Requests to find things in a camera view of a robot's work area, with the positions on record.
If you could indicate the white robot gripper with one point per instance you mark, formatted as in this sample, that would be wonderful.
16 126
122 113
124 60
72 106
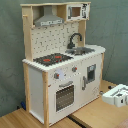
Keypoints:
117 96

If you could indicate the red stove knob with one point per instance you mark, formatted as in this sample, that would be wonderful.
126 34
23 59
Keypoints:
74 69
56 75

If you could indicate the wooden toy kitchen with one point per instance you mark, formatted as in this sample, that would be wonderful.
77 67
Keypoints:
40 84

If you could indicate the grey ice dispenser panel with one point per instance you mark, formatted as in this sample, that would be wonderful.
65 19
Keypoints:
91 73

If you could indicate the oven door with window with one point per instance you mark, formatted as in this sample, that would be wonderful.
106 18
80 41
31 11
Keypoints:
65 97

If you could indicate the metal sink basin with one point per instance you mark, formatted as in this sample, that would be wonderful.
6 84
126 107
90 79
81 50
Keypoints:
79 51

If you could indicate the black toy faucet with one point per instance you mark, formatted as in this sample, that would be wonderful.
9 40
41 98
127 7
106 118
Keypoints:
73 39

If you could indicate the black stovetop red burners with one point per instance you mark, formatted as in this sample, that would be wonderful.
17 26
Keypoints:
52 59

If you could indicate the toy microwave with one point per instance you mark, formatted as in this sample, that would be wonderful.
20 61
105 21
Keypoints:
78 11

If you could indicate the grey range hood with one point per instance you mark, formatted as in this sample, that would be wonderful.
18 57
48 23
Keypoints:
48 18

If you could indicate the grey fridge door handle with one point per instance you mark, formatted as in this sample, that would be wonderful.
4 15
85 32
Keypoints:
84 83

